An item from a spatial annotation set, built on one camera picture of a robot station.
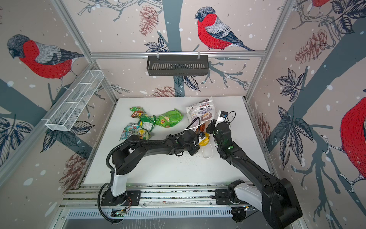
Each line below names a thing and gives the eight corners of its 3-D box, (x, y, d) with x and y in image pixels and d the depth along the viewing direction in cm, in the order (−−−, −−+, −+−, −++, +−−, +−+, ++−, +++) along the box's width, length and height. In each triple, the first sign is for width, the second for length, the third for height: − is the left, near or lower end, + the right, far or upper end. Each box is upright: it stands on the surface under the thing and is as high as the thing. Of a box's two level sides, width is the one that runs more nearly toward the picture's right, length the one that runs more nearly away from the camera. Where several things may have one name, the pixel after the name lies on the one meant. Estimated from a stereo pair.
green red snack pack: (129, 119, 108) (127, 115, 104) (132, 111, 114) (130, 106, 110) (143, 119, 108) (141, 115, 104) (145, 111, 114) (144, 106, 110)
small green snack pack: (139, 131, 100) (138, 128, 97) (143, 118, 108) (141, 114, 105) (154, 131, 100) (153, 128, 97) (156, 117, 108) (155, 114, 105)
